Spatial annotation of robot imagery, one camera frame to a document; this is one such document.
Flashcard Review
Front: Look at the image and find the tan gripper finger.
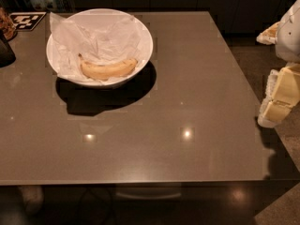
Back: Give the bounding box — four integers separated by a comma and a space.
262, 99, 292, 123
272, 63, 300, 106

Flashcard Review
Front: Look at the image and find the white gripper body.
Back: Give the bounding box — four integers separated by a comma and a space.
256, 22, 279, 45

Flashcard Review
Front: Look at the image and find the yellow banana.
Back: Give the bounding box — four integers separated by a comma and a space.
78, 53, 138, 81

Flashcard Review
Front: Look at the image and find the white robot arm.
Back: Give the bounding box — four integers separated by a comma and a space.
256, 0, 300, 128

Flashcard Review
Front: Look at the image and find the white bowl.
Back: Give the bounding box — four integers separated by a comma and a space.
46, 7, 155, 88

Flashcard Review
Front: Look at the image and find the white crumpled paper liner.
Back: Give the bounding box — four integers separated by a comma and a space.
49, 11, 145, 85

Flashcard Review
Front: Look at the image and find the clear plastic bottle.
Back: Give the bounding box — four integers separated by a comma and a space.
44, 0, 56, 11
30, 0, 44, 11

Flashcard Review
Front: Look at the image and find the black white fiducial marker card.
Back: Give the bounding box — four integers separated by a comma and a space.
9, 12, 46, 31

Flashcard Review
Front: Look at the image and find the brown patterned jar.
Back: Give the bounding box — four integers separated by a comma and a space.
0, 7, 17, 40

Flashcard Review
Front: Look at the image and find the dark round object left edge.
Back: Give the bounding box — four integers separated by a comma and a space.
0, 30, 16, 68

